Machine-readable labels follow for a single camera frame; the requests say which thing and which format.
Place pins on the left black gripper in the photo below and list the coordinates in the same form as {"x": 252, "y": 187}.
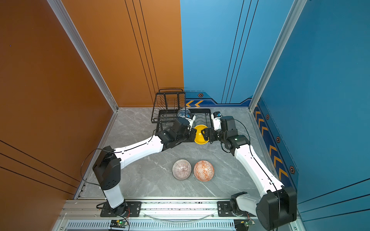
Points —
{"x": 192, "y": 132}

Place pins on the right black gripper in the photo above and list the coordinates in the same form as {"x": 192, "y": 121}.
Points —
{"x": 211, "y": 131}

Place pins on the yellow bowl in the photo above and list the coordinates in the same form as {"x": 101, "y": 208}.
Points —
{"x": 199, "y": 138}

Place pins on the blue white floral bowl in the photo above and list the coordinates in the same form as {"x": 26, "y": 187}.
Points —
{"x": 184, "y": 113}

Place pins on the pink striped bowl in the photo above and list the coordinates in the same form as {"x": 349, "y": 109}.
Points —
{"x": 181, "y": 169}

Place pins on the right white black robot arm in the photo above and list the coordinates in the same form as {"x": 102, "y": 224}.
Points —
{"x": 277, "y": 203}

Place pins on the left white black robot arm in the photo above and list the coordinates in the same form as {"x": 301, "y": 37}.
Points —
{"x": 107, "y": 168}

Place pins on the orange patterned bowl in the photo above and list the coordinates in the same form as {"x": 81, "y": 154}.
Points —
{"x": 204, "y": 171}

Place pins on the right green circuit board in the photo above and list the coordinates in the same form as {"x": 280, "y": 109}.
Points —
{"x": 243, "y": 224}

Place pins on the green circuit board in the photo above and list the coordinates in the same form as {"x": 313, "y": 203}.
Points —
{"x": 243, "y": 224}
{"x": 119, "y": 225}

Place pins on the left green circuit board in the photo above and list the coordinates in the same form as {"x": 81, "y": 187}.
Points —
{"x": 119, "y": 225}

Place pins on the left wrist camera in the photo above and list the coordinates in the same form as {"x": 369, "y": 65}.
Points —
{"x": 190, "y": 118}

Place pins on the black wire dish rack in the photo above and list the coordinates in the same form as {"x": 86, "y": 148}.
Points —
{"x": 169, "y": 101}

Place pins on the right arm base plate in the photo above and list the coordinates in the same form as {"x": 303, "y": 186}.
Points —
{"x": 227, "y": 209}

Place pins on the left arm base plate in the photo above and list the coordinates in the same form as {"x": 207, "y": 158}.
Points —
{"x": 133, "y": 208}

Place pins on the left aluminium corner post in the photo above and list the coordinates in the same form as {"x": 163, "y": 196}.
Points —
{"x": 66, "y": 22}

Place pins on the aluminium corner post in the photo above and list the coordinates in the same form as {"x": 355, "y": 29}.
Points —
{"x": 66, "y": 22}
{"x": 285, "y": 33}

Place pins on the aluminium front rail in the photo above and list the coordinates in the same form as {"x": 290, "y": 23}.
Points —
{"x": 168, "y": 214}

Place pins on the right aluminium corner post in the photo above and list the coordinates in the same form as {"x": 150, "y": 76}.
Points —
{"x": 285, "y": 33}

